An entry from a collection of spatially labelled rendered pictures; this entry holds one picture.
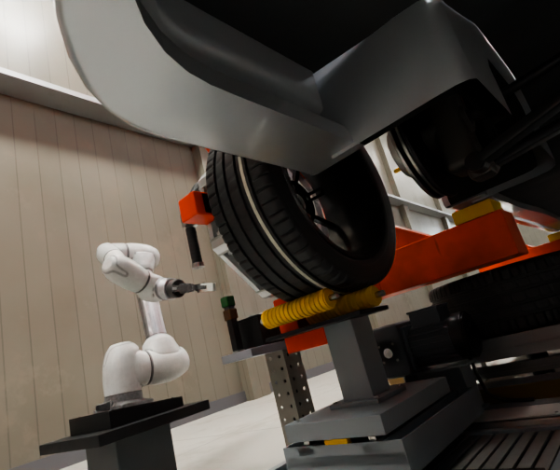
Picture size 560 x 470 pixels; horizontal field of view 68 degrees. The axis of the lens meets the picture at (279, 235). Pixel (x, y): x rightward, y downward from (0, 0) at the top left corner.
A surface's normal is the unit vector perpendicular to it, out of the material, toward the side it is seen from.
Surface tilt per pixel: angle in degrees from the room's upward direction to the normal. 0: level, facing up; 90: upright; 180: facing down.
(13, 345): 90
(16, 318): 90
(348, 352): 90
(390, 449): 90
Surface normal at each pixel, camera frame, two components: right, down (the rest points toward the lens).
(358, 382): -0.66, -0.04
